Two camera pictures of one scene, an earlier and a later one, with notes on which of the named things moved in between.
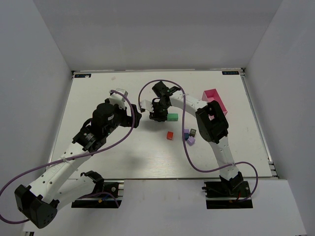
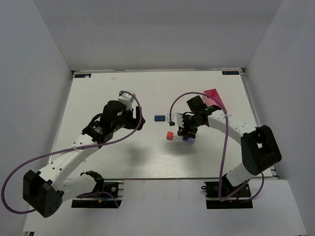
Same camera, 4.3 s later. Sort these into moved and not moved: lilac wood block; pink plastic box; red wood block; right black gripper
Moved: right black gripper
Not moved: red wood block; pink plastic box; lilac wood block
